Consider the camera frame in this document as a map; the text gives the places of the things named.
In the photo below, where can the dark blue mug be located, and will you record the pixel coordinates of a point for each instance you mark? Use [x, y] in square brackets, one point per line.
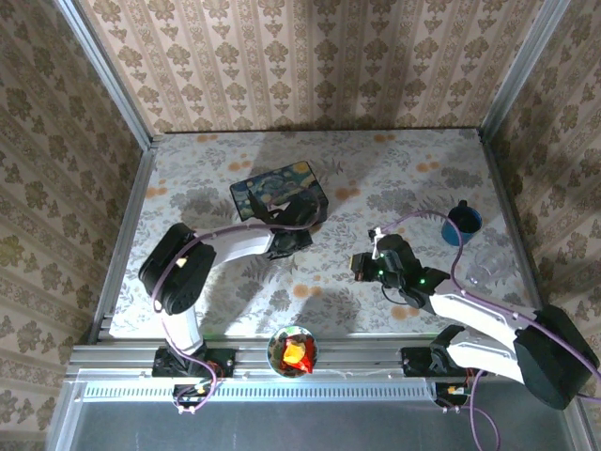
[462, 221]

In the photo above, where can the grey metal panel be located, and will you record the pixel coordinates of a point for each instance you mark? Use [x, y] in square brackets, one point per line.
[305, 425]

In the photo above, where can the aluminium table edge rail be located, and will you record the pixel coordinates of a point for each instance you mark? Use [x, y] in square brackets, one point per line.
[136, 197]
[504, 188]

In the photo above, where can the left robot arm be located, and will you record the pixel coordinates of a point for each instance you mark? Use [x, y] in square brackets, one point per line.
[183, 291]

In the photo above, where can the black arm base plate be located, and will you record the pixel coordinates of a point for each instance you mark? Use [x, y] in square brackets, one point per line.
[415, 362]
[220, 364]

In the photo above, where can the aluminium frame post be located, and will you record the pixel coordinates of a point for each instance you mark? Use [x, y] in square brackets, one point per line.
[105, 70]
[523, 70]

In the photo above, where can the long aluminium extrusion rail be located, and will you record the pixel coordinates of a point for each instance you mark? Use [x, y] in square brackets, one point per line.
[357, 357]

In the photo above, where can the round bowl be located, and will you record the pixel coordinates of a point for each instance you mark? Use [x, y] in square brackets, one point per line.
[274, 345]

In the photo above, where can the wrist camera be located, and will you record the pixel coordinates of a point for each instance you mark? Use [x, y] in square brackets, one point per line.
[375, 242]
[269, 207]

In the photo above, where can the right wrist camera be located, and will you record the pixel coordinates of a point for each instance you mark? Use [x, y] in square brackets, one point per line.
[375, 242]

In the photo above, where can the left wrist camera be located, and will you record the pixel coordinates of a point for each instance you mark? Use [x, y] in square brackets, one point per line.
[269, 207]

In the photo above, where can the clear plastic cup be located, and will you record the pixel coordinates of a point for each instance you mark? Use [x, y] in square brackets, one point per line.
[490, 268]

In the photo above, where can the red yellow snack wrapper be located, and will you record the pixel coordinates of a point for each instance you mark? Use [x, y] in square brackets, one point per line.
[296, 354]

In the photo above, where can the starry night painted box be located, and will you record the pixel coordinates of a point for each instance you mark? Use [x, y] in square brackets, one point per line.
[282, 181]

